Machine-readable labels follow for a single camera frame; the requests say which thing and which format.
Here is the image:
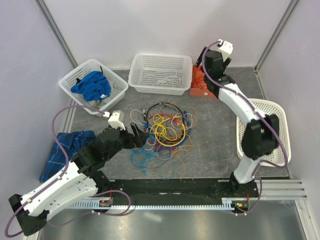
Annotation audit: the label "thin red wire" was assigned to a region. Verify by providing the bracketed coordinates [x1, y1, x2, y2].
[193, 71, 208, 90]

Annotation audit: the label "orange plastic tray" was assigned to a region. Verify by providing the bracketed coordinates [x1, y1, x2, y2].
[189, 66, 216, 99]

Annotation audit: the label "thin amber wire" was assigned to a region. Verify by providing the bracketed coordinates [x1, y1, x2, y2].
[154, 103, 198, 180]

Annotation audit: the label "white perforated basket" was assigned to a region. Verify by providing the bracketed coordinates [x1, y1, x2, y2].
[59, 59, 129, 112]
[236, 98, 291, 166]
[128, 53, 193, 96]

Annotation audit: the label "thin yellow wire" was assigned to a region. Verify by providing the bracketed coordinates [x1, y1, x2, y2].
[149, 113, 181, 142]

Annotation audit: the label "slotted cable duct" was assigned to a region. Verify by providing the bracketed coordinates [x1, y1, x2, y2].
[67, 197, 251, 210]

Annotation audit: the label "white wires in basket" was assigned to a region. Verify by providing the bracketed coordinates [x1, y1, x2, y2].
[143, 66, 185, 88]

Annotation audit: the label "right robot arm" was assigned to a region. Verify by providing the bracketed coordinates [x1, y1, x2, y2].
[198, 47, 280, 197]

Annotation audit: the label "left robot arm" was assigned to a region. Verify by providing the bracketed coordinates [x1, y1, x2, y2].
[8, 123, 148, 236]

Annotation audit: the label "thin brown wire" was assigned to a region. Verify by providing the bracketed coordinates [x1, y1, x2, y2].
[139, 147, 176, 169]

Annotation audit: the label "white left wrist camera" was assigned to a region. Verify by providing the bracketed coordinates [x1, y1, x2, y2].
[102, 110, 126, 130]

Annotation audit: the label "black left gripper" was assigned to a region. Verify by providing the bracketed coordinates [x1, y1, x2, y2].
[104, 122, 149, 161]

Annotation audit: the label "grey cloth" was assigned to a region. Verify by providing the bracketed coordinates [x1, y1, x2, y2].
[88, 82, 123, 110]

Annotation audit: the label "white perforated basket middle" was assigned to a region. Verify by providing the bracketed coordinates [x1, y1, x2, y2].
[128, 53, 193, 96]

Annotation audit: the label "aluminium frame post right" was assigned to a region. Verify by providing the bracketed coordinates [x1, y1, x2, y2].
[254, 0, 300, 73]

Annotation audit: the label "thick black cable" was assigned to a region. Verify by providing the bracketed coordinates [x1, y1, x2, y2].
[145, 101, 186, 126]

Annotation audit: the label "thick yellow cable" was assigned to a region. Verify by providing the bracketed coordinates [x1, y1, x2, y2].
[154, 112, 187, 147]

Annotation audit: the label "aluminium frame post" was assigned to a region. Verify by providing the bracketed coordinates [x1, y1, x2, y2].
[35, 0, 78, 68]
[254, 0, 300, 73]

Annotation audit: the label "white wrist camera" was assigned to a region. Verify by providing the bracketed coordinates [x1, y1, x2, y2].
[102, 110, 126, 130]
[217, 39, 234, 61]

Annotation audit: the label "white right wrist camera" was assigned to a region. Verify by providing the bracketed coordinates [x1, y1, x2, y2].
[217, 39, 234, 61]

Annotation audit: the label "thick red cable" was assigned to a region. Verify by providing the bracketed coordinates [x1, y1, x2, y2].
[147, 113, 181, 153]

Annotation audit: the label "thin white wire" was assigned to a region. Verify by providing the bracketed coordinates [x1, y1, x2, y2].
[129, 107, 198, 151]

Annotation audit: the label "white perforated basket right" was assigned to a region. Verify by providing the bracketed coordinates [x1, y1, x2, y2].
[236, 98, 291, 166]

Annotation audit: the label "white perforated basket left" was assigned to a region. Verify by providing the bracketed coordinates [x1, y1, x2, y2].
[59, 59, 129, 112]

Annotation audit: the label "thin light blue wire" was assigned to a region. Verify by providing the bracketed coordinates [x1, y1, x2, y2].
[129, 144, 177, 181]

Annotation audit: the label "aluminium frame post left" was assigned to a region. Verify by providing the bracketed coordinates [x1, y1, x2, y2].
[35, 0, 78, 68]

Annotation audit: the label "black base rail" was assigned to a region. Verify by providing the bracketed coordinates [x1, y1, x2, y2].
[98, 178, 259, 207]

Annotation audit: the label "blue plaid cloth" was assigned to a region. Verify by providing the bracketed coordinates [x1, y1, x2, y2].
[39, 129, 97, 183]

